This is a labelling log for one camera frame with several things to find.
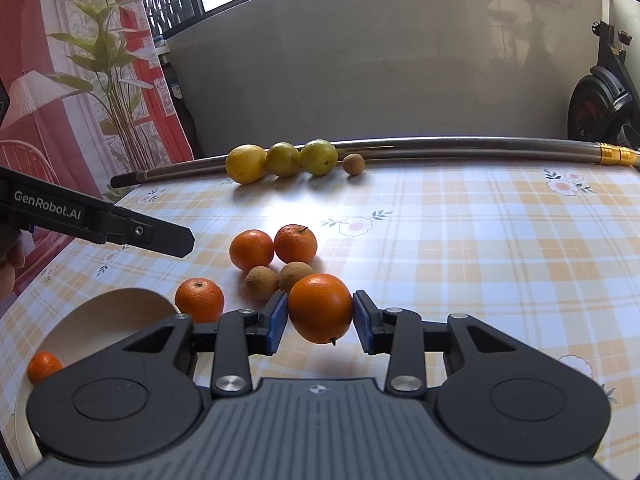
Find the brown kiwi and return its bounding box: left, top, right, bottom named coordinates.
left=245, top=265, right=279, bottom=302
left=278, top=261, right=316, bottom=293

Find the black exercise bike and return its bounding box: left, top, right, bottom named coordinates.
left=557, top=0, right=640, bottom=153

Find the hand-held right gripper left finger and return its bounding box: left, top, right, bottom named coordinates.
left=122, top=292, right=290, bottom=399

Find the cream round bowl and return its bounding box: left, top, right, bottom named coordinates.
left=14, top=288, right=178, bottom=476

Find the yellow-green citrus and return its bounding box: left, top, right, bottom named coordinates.
left=300, top=139, right=339, bottom=177

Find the red printed plant curtain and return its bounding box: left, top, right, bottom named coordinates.
left=0, top=0, right=201, bottom=311

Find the large orange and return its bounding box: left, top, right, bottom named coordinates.
left=287, top=273, right=354, bottom=345

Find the small orange mandarin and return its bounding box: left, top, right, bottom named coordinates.
left=27, top=351, right=65, bottom=386
left=274, top=224, right=318, bottom=265
left=229, top=229, right=275, bottom=272
left=174, top=278, right=225, bottom=324

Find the small yellow citrus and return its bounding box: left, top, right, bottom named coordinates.
left=265, top=142, right=302, bottom=178

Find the plaid floral tablecloth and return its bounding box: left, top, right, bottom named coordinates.
left=0, top=152, right=640, bottom=480

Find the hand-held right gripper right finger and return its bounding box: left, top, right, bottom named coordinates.
left=352, top=290, right=521, bottom=395

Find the long metal pole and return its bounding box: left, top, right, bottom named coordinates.
left=110, top=136, right=640, bottom=189

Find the large yellow citrus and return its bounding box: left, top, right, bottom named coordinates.
left=225, top=144, right=268, bottom=185

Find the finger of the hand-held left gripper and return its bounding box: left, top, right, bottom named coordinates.
left=102, top=203, right=196, bottom=260

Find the person's left hand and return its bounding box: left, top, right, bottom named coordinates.
left=0, top=240, right=26, bottom=307

